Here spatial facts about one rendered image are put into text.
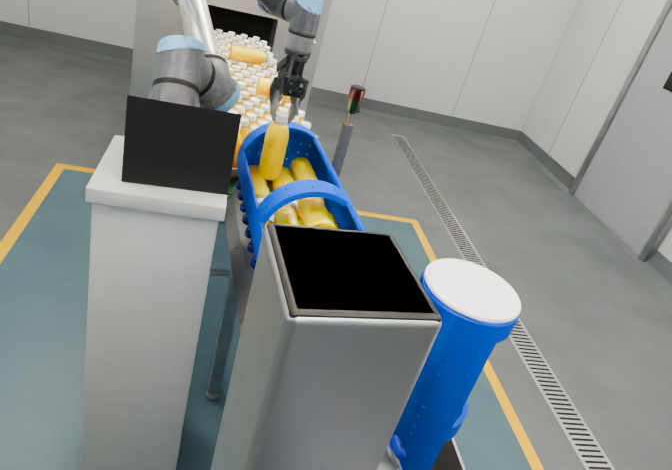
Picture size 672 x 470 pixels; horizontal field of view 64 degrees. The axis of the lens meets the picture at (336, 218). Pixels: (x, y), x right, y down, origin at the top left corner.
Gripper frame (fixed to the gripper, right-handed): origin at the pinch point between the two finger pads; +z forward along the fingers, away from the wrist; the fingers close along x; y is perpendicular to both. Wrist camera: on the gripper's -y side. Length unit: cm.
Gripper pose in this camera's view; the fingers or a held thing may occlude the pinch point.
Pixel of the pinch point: (281, 116)
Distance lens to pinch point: 161.6
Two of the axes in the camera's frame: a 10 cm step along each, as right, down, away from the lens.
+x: 9.4, 1.0, 3.4
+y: 2.4, 5.1, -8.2
